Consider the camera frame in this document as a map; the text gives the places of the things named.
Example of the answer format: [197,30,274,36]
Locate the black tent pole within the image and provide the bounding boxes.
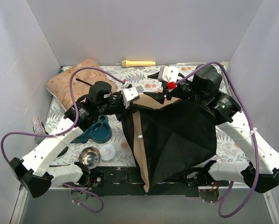
[76,78,92,86]

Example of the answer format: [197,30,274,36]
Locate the peach patterned pillow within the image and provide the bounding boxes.
[46,58,118,110]

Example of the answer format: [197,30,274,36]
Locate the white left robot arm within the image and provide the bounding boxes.
[9,81,139,198]

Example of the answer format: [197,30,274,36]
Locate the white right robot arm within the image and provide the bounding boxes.
[145,63,279,193]

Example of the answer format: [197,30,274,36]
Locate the teal double pet feeder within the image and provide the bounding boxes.
[71,115,112,144]

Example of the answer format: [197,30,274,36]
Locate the floral table mat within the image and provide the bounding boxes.
[44,63,246,167]

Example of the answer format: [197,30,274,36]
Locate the clear plastic lid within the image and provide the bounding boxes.
[99,144,116,161]

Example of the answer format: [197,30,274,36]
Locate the stainless steel bowl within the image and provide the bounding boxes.
[78,147,101,169]

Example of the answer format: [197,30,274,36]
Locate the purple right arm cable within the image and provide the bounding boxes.
[175,61,260,218]

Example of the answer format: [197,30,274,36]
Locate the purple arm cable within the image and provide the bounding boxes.
[175,61,260,218]
[0,67,128,213]

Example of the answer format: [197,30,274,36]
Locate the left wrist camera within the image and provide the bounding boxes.
[121,80,140,107]

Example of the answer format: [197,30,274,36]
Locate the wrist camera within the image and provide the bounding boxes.
[121,80,140,107]
[157,65,179,90]

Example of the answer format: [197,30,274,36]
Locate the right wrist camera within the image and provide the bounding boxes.
[157,65,179,90]

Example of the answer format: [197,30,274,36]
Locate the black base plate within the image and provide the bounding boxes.
[82,167,229,197]

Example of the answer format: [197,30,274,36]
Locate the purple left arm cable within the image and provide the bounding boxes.
[0,67,128,213]

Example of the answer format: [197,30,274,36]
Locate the aluminium frame rail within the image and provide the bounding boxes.
[11,183,279,224]

